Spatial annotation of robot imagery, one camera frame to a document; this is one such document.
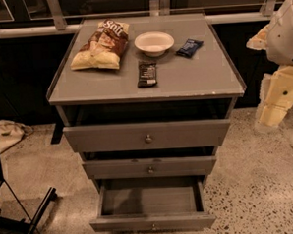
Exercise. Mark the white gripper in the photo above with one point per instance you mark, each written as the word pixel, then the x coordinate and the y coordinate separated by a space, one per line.
pixel 285 39

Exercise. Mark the grey bottom drawer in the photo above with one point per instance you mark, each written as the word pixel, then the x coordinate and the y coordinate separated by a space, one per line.
pixel 152 204

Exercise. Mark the grey drawer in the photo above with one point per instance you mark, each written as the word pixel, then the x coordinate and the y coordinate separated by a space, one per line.
pixel 152 204
pixel 149 167
pixel 147 135

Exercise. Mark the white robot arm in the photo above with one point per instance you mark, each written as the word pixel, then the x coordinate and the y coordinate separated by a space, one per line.
pixel 276 38

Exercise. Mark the grey drawer cabinet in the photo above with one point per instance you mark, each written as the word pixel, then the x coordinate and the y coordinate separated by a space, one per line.
pixel 204 87

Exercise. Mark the grey middle drawer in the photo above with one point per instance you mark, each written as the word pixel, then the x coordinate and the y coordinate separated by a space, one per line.
pixel 149 167

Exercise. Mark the grey top drawer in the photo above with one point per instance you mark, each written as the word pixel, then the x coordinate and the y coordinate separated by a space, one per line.
pixel 147 135

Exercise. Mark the blue snack packet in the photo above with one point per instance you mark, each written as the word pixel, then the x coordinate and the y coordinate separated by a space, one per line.
pixel 190 47

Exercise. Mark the dark chocolate bar wrapper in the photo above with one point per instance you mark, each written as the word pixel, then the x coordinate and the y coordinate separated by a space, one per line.
pixel 147 74

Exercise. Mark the white bowl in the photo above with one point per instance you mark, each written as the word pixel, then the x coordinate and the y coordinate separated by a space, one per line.
pixel 154 43

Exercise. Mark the yellow brown chip bag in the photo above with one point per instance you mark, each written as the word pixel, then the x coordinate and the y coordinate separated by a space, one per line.
pixel 105 47

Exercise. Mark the metal window railing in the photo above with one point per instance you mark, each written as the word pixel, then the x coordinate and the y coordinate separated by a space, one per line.
pixel 20 18

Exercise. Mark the beige cloth bag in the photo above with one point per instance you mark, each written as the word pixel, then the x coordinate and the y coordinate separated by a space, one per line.
pixel 11 133

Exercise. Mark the black metal stand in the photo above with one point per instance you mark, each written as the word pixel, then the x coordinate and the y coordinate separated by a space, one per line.
pixel 25 226

